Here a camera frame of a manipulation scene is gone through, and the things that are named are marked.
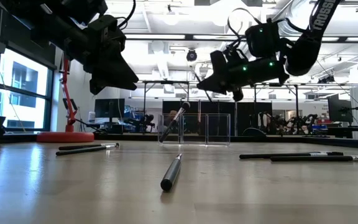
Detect black ceiling spotlight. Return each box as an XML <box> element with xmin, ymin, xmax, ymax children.
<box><xmin>185</xmin><ymin>49</ymin><xmax>198</xmax><ymax>63</ymax></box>

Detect large window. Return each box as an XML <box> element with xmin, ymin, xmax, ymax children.
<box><xmin>0</xmin><ymin>46</ymin><xmax>55</xmax><ymax>133</ymax></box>

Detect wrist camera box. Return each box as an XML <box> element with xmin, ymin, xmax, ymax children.
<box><xmin>245</xmin><ymin>18</ymin><xmax>282</xmax><ymax>59</ymax></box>
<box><xmin>87</xmin><ymin>14</ymin><xmax>127</xmax><ymax>43</ymax></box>

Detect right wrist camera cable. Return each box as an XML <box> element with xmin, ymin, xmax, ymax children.
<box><xmin>227</xmin><ymin>7</ymin><xmax>309</xmax><ymax>47</ymax></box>

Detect ceiling light strip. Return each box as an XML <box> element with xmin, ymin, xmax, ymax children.
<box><xmin>193</xmin><ymin>34</ymin><xmax>241</xmax><ymax>40</ymax></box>
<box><xmin>124</xmin><ymin>34</ymin><xmax>186</xmax><ymax>40</ymax></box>

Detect black partition panels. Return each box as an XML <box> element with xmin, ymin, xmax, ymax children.
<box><xmin>162</xmin><ymin>100</ymin><xmax>273</xmax><ymax>137</ymax></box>

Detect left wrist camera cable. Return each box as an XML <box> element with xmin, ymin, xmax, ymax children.
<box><xmin>116</xmin><ymin>0</ymin><xmax>137</xmax><ymax>29</ymax></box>

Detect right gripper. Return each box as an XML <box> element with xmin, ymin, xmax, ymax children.
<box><xmin>196</xmin><ymin>49</ymin><xmax>290</xmax><ymax>103</ymax></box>

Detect black metal frame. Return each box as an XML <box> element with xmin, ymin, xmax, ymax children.
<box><xmin>0</xmin><ymin>132</ymin><xmax>358</xmax><ymax>151</ymax></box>

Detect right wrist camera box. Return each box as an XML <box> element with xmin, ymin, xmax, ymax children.
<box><xmin>245</xmin><ymin>18</ymin><xmax>282</xmax><ymax>59</ymax></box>

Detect black computer monitor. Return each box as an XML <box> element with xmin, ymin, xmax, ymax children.
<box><xmin>327</xmin><ymin>94</ymin><xmax>354</xmax><ymax>124</ymax></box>
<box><xmin>93</xmin><ymin>98</ymin><xmax>126</xmax><ymax>119</ymax></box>

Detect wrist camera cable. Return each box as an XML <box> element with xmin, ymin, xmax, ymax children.
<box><xmin>116</xmin><ymin>0</ymin><xmax>137</xmax><ymax>29</ymax></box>
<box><xmin>227</xmin><ymin>7</ymin><xmax>309</xmax><ymax>47</ymax></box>

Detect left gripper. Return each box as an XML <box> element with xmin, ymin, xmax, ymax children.
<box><xmin>65</xmin><ymin>30</ymin><xmax>139</xmax><ymax>95</ymax></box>

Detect red desk lamp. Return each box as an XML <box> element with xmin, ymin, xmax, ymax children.
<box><xmin>36</xmin><ymin>57</ymin><xmax>95</xmax><ymax>144</ymax></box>

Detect clear acrylic organizer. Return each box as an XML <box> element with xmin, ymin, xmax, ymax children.
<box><xmin>157</xmin><ymin>113</ymin><xmax>231</xmax><ymax>147</ymax></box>

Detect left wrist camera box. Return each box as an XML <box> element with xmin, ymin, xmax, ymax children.
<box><xmin>87</xmin><ymin>14</ymin><xmax>127</xmax><ymax>43</ymax></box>

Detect person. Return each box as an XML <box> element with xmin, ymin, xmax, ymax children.
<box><xmin>165</xmin><ymin>109</ymin><xmax>179</xmax><ymax>126</ymax></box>

